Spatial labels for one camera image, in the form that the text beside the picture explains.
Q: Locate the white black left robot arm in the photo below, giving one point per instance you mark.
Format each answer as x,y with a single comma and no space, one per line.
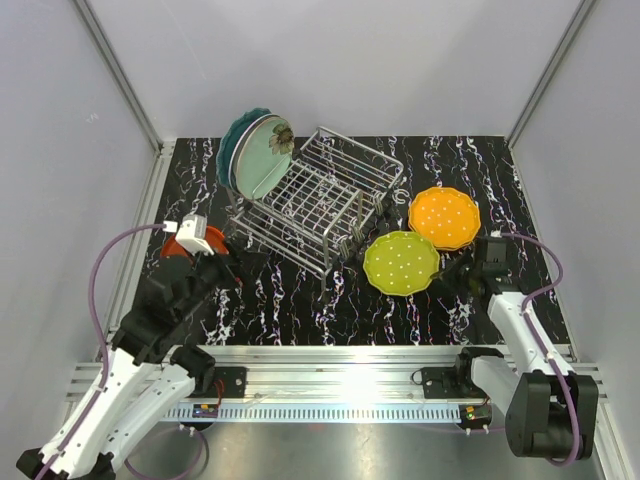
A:
149,369

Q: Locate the light green flower plate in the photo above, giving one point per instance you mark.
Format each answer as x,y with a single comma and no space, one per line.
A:
285,145

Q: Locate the lime green dotted plate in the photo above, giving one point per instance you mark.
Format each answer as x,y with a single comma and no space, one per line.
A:
401,263

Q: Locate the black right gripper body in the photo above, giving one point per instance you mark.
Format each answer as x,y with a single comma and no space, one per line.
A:
472,272

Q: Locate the aluminium frame post right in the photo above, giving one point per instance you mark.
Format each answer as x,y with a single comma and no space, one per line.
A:
561,51

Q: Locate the teal scalloped plate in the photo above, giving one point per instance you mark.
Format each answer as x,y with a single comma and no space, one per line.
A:
230,140

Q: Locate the orange dotted scalloped plate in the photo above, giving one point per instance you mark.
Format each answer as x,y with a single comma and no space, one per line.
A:
442,203

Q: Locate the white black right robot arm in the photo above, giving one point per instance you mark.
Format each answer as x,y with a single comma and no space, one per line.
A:
549,409

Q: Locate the aluminium front mounting rail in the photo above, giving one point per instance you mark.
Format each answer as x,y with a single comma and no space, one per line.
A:
362,384

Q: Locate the silver wire dish rack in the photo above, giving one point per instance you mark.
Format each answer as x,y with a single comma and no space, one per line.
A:
323,209

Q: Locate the right small circuit board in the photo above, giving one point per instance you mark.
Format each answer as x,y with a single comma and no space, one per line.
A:
478,413

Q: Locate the small circuit board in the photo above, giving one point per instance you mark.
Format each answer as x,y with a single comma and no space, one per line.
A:
205,411
478,413

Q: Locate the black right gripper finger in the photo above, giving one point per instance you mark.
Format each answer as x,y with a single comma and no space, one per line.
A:
454,267
448,280

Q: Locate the left small circuit board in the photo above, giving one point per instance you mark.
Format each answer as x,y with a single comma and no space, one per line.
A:
205,411

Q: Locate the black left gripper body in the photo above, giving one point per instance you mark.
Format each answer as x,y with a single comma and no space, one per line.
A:
212,272

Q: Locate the orange round plastic plate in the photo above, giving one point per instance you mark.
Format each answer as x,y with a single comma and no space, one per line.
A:
214,237

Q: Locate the white plate green rim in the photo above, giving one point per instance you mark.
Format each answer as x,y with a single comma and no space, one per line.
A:
255,168

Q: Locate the aluminium frame rail left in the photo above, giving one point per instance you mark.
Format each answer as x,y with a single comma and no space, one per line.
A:
152,192

